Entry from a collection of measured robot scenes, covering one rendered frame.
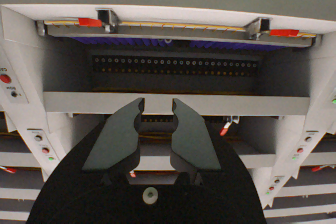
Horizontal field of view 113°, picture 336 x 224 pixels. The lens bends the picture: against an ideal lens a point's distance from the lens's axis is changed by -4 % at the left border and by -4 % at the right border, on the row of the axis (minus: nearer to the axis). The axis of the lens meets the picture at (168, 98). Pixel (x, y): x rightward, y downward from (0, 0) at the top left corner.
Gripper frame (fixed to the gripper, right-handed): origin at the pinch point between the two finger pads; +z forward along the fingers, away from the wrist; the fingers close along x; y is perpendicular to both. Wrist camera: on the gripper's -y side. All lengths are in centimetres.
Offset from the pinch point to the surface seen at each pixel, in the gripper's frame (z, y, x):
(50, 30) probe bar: 16.0, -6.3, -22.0
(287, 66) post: 20.5, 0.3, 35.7
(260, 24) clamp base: 11.3, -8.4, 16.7
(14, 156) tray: 10, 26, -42
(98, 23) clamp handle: 8.1, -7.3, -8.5
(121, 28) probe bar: 16.0, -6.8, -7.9
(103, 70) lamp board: 26.4, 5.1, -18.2
